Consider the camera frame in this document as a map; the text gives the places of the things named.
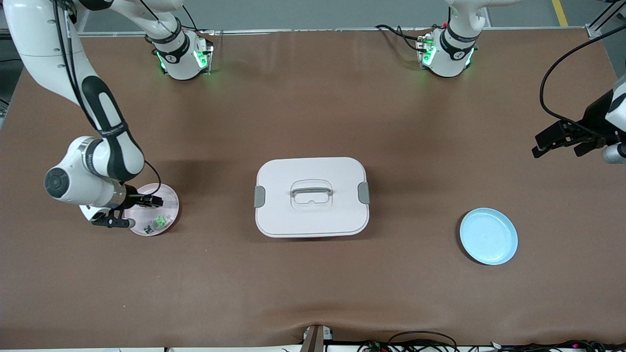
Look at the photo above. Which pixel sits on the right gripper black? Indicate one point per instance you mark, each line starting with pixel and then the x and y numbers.
pixel 131 197

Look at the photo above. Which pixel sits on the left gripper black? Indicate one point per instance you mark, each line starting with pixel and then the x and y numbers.
pixel 594 119

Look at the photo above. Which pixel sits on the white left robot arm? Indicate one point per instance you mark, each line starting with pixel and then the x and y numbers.
pixel 447 58

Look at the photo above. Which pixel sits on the white lidded box grey latches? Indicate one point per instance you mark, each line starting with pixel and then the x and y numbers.
pixel 313 220

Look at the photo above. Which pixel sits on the pink round plate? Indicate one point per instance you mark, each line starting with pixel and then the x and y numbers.
pixel 168 195

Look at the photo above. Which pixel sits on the light blue round plate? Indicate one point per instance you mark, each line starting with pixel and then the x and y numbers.
pixel 489 237

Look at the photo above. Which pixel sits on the brown table mat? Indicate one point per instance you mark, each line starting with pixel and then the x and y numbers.
pixel 313 293

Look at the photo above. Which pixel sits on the aluminium frame profile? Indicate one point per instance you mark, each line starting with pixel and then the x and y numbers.
pixel 594 29

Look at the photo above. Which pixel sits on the brown metal stand bracket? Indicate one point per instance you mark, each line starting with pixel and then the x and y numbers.
pixel 315 340

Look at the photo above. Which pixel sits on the silver table edge rail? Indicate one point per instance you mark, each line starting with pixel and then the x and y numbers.
pixel 318 30

